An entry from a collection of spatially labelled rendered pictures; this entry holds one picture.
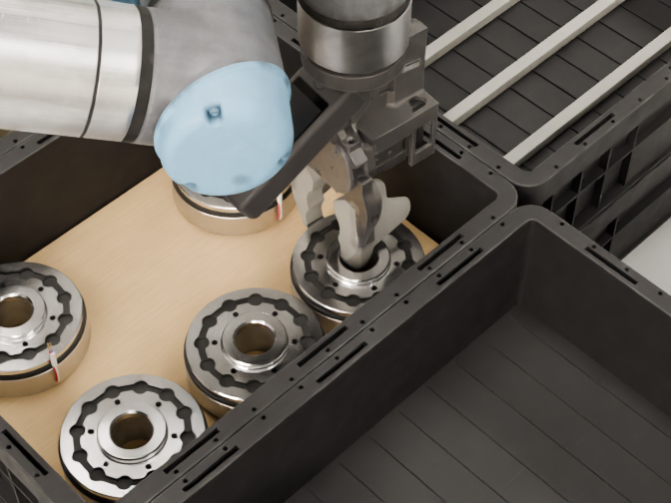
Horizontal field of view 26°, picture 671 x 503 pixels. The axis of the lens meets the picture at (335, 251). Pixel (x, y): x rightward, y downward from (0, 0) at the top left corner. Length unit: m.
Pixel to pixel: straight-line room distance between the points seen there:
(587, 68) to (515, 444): 0.40
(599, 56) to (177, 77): 0.62
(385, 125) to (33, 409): 0.33
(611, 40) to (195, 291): 0.46
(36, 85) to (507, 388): 0.47
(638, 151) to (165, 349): 0.41
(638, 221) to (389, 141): 0.35
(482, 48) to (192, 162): 0.58
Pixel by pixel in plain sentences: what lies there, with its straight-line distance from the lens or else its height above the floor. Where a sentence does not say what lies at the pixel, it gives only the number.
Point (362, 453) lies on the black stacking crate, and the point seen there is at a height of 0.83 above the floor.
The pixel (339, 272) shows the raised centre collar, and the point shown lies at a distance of 1.09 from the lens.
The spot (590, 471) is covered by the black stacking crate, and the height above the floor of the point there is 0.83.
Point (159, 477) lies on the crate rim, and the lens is 0.92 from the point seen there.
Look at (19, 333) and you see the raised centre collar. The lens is 1.08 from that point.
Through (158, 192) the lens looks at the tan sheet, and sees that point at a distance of 1.20.
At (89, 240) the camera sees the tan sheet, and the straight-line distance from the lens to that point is 1.17.
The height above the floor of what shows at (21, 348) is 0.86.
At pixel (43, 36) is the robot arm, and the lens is 0.76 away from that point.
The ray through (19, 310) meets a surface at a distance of 1.11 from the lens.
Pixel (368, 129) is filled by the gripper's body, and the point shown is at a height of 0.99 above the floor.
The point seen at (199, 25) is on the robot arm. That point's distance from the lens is 0.79.
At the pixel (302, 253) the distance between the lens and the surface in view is 1.11.
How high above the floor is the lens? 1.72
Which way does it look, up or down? 51 degrees down
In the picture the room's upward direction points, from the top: straight up
